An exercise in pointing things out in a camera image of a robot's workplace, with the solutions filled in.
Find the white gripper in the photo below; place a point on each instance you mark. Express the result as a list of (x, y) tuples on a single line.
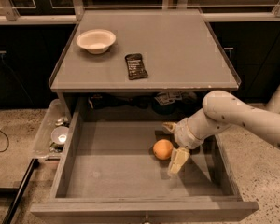
[(181, 135)]

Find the orange fruit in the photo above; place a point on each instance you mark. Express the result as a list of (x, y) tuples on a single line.
[(162, 149)]

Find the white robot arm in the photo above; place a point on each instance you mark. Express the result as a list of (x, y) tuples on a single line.
[(221, 110)]

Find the dark clutter behind drawer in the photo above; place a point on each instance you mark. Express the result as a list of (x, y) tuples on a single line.
[(162, 103)]

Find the open grey top drawer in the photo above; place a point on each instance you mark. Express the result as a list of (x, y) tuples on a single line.
[(108, 174)]

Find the grey cabinet counter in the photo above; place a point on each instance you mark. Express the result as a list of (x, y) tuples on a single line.
[(180, 53)]

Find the black snack packet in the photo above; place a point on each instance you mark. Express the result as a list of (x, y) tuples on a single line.
[(135, 66)]

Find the small white cup in bin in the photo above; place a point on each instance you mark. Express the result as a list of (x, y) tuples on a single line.
[(59, 135)]

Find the clear plastic storage bin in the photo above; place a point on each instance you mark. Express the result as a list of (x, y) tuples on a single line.
[(43, 147)]

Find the white paper bowl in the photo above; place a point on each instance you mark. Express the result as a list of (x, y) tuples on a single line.
[(96, 41)]

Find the black bar on floor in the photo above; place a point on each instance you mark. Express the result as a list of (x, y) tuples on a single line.
[(20, 191)]

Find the metal railing frame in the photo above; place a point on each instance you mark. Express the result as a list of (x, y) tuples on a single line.
[(212, 10)]

